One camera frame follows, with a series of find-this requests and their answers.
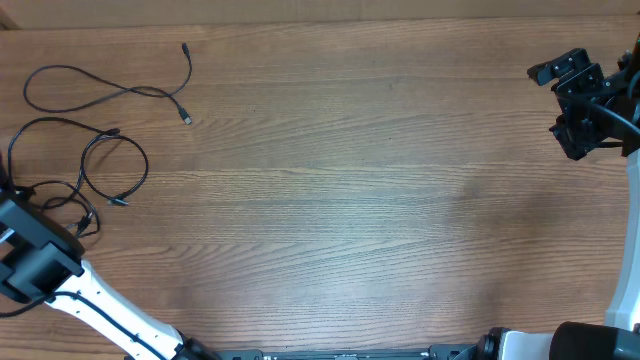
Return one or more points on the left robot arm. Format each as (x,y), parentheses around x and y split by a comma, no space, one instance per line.
(46,266)

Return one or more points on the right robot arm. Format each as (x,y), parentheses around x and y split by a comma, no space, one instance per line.
(618,336)

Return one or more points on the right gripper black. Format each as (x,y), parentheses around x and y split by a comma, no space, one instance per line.
(579,78)

